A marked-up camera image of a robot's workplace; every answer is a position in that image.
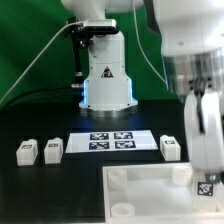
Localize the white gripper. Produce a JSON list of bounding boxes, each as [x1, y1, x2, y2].
[[184, 91, 224, 183]]

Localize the white square tabletop tray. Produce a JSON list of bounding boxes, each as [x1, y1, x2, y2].
[[103, 163, 224, 224]]

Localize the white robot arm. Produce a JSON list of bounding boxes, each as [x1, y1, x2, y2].
[[61, 0, 224, 183]]

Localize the white sheet with markers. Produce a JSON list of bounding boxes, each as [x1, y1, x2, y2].
[[66, 130, 158, 153]]

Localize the black cables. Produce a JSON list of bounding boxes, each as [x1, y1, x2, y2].
[[0, 85, 85, 111]]

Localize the silver camera on stand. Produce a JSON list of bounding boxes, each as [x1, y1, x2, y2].
[[83, 19, 117, 33]]

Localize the black camera stand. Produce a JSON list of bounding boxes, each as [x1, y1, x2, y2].
[[65, 17, 93, 89]]

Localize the grey camera cable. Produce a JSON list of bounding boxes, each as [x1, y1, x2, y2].
[[0, 21, 85, 104]]

